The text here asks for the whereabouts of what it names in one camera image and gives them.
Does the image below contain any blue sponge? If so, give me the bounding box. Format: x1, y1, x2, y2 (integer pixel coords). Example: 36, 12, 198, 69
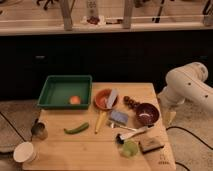
109, 110, 128, 125

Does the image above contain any metal cup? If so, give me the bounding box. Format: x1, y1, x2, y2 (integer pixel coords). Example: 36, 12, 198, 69
31, 122, 48, 140

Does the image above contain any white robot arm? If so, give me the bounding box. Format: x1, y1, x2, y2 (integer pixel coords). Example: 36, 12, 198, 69
157, 62, 213, 126

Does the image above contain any brown scrub sponge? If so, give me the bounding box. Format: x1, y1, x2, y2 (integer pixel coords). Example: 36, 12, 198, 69
139, 137, 164, 154

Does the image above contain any black cable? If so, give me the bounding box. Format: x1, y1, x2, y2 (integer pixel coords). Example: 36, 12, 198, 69
166, 125, 213, 151

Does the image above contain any wooden table board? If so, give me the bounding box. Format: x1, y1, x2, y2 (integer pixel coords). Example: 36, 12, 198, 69
21, 82, 177, 171

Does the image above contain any dark red bowl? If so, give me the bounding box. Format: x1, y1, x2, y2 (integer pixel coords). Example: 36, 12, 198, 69
136, 103, 160, 125

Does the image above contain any green plastic tray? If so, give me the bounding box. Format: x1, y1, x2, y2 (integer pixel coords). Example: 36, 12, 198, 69
38, 75, 92, 110

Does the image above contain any green cup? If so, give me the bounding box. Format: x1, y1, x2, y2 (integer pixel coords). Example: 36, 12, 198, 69
121, 140, 138, 158

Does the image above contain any orange bowl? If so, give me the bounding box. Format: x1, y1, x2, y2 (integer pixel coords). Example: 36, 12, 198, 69
94, 89, 119, 110

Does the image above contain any metal fork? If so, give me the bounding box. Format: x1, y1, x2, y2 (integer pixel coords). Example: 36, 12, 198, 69
107, 121, 137, 131

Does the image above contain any orange fruit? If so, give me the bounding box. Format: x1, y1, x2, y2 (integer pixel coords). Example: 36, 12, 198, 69
69, 96, 81, 104

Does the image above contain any bunch of dark grapes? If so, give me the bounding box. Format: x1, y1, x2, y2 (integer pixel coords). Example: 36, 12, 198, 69
123, 96, 140, 110

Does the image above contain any grey spatula blade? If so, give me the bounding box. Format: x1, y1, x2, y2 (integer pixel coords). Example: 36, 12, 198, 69
106, 89, 118, 109

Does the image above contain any white handled brush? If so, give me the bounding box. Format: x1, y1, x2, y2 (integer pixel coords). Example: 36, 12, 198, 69
116, 125, 152, 144

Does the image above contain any yellow banana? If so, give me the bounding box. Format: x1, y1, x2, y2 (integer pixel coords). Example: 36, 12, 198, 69
95, 111, 107, 134

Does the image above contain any green pepper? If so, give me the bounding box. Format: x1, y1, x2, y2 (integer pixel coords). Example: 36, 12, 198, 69
64, 122, 89, 135

